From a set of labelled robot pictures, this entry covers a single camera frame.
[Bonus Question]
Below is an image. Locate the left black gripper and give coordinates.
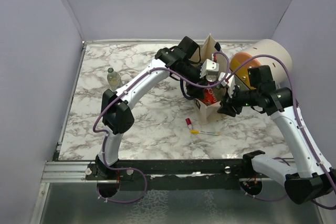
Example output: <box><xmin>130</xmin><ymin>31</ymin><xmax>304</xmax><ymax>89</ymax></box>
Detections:
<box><xmin>178</xmin><ymin>60</ymin><xmax>208</xmax><ymax>99</ymax></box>

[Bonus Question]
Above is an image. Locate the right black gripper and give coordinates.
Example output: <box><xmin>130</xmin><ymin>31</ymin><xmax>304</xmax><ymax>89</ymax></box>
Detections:
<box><xmin>217</xmin><ymin>83</ymin><xmax>260</xmax><ymax>116</ymax></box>

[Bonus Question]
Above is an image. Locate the beige canvas bag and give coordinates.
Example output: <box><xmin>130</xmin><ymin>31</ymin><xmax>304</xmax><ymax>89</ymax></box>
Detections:
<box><xmin>193</xmin><ymin>34</ymin><xmax>226</xmax><ymax>125</ymax></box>

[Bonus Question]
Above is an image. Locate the red soda can front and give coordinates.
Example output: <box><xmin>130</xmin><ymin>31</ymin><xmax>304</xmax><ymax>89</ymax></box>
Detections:
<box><xmin>200</xmin><ymin>86</ymin><xmax>221</xmax><ymax>106</ymax></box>

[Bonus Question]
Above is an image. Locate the clear bottle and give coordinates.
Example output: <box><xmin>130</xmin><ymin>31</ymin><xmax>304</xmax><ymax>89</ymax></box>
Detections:
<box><xmin>107</xmin><ymin>67</ymin><xmax>122</xmax><ymax>91</ymax></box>

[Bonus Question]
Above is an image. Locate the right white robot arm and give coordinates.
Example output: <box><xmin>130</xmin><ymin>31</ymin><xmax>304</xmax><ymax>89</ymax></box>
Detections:
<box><xmin>218</xmin><ymin>66</ymin><xmax>335</xmax><ymax>205</ymax></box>

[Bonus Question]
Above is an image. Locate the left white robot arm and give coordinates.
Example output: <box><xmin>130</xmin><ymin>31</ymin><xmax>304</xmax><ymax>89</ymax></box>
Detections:
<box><xmin>97</xmin><ymin>36</ymin><xmax>206</xmax><ymax>179</ymax></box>

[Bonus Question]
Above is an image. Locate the yellow white pen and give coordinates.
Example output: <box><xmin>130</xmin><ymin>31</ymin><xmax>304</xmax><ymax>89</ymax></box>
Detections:
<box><xmin>190</xmin><ymin>130</ymin><xmax>220</xmax><ymax>136</ymax></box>

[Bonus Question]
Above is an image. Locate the red capped small tube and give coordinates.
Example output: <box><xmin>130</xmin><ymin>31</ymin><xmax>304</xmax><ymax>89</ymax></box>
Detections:
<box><xmin>185</xmin><ymin>118</ymin><xmax>193</xmax><ymax>130</ymax></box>

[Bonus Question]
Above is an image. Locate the cream cylinder orange yellow face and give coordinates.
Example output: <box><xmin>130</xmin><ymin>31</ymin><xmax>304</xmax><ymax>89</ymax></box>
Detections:
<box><xmin>230</xmin><ymin>39</ymin><xmax>292</xmax><ymax>90</ymax></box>

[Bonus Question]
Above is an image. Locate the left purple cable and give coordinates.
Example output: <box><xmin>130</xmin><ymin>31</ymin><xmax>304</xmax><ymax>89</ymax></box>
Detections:
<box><xmin>93</xmin><ymin>51</ymin><xmax>232</xmax><ymax>204</ymax></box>

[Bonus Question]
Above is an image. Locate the purple cable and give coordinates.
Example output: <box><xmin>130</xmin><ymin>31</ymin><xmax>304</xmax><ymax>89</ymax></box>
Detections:
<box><xmin>225</xmin><ymin>54</ymin><xmax>336</xmax><ymax>210</ymax></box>
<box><xmin>93</xmin><ymin>51</ymin><xmax>232</xmax><ymax>204</ymax></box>

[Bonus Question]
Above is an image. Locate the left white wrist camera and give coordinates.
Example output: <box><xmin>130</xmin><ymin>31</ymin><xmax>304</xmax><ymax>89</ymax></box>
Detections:
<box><xmin>199</xmin><ymin>59</ymin><xmax>219</xmax><ymax>82</ymax></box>

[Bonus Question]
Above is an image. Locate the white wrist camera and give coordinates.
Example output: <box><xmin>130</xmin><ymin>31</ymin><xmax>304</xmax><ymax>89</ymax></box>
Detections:
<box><xmin>199</xmin><ymin>59</ymin><xmax>219</xmax><ymax>82</ymax></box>
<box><xmin>217</xmin><ymin>72</ymin><xmax>236</xmax><ymax>98</ymax></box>

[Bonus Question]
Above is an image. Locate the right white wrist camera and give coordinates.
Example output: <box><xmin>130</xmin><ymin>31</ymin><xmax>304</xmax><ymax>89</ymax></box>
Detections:
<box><xmin>217</xmin><ymin>72</ymin><xmax>236</xmax><ymax>98</ymax></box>

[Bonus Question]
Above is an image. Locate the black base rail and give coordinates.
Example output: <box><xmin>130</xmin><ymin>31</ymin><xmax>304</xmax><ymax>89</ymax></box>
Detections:
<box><xmin>86</xmin><ymin>159</ymin><xmax>254</xmax><ymax>191</ymax></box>

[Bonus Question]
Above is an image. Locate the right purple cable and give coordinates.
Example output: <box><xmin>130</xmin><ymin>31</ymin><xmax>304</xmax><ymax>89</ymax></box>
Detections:
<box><xmin>225</xmin><ymin>54</ymin><xmax>336</xmax><ymax>210</ymax></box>

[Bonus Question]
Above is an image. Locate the aluminium frame rail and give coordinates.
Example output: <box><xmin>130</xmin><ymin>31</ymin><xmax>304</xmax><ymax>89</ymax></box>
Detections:
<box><xmin>40</xmin><ymin>157</ymin><xmax>320</xmax><ymax>183</ymax></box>

